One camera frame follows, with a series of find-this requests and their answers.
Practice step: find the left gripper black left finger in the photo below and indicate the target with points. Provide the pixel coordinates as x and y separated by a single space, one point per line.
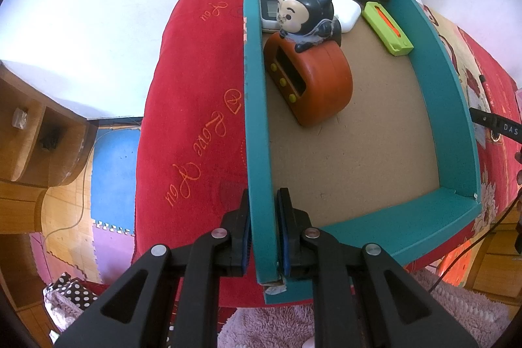
169 297

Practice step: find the wooden bedside shelf unit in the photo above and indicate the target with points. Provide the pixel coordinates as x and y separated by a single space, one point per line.
27 172

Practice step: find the small clear bag on shelf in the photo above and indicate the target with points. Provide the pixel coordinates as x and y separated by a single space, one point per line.
19 119

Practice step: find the small ID card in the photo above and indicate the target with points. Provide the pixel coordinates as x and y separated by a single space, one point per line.
480 133

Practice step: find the pink fluffy rug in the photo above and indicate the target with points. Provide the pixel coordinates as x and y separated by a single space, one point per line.
293 326

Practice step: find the orange monkey alarm clock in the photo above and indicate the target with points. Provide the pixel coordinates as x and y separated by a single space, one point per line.
305 61

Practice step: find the black object on shelf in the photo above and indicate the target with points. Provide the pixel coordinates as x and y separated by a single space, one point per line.
50 140

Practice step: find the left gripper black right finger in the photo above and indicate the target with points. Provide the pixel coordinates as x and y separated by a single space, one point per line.
352 302

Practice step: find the lime green utility knife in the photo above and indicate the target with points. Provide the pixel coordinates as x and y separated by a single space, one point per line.
389 32

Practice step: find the white earbuds case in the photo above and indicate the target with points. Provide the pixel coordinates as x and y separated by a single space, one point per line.
347 12

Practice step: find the blue foam floor mat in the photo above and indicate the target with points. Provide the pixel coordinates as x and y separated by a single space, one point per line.
113 179

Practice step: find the teal cardboard tray box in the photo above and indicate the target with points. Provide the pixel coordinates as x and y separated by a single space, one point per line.
398 166

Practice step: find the polka dot gift bag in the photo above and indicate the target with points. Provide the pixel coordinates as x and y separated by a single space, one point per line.
66 299

